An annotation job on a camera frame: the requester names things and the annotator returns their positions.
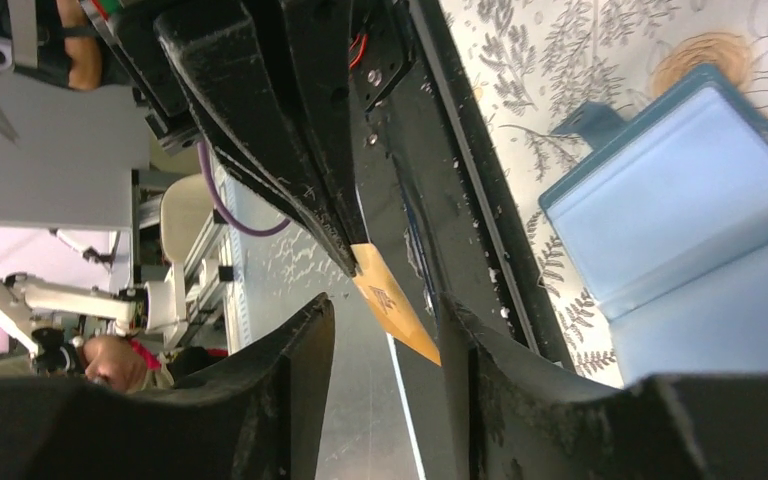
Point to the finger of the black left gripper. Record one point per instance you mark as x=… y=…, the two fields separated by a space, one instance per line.
x=232 y=61
x=318 y=43

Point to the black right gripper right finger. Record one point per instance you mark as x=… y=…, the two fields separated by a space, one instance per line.
x=515 y=415

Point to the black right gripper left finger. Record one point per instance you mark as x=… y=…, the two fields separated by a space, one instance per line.
x=257 y=414

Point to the blue leather card holder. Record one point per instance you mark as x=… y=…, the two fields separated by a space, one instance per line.
x=666 y=222

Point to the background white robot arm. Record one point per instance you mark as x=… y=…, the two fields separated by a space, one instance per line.
x=243 y=300

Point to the person in background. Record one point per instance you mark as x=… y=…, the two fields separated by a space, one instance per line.
x=125 y=365

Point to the floral patterned table mat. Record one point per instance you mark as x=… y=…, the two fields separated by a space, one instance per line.
x=532 y=63

